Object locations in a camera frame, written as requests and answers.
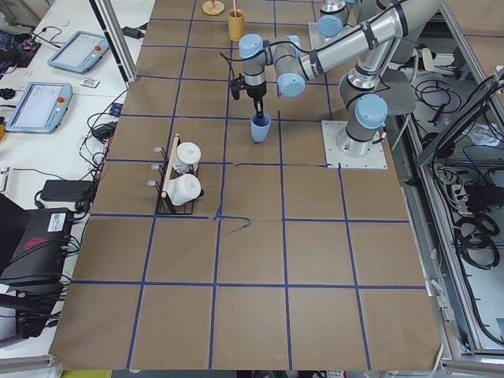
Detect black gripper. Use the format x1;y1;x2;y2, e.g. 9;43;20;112
230;74;267;118

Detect light blue plastic cup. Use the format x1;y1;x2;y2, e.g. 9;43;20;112
250;113;271;143

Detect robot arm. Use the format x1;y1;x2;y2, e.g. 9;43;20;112
317;0;354;39
230;1;441;129

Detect bamboo cylindrical holder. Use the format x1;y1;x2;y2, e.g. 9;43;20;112
228;9;245;42

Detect white mug left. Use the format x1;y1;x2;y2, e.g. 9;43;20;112
173;142;201;174

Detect white mug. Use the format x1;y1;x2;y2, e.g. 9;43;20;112
173;142;201;174
168;174;202;206

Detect wooden rack rod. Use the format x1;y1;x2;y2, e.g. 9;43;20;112
161;133;180;198

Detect round wooden stand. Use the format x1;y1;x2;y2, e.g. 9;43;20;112
202;0;225;16

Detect white mug right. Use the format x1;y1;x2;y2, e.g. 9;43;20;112
168;174;202;206

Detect teach pendant far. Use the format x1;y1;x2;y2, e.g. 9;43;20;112
47;31;109;73

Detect teach pendant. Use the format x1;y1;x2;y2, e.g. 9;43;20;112
6;82;73;134
47;31;109;73

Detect black power brick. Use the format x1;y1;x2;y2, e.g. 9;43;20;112
34;180;92;213

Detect teach pendant near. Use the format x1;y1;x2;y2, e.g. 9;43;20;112
6;82;73;134

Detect black computer box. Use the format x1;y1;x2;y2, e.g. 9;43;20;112
1;195;73;287

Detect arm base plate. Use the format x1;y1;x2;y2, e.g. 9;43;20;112
321;120;387;169
308;22;328;50

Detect black wire mug rack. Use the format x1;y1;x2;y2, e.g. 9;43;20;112
146;142;204;215

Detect aluminium frame post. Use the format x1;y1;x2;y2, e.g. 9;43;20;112
89;0;138;83

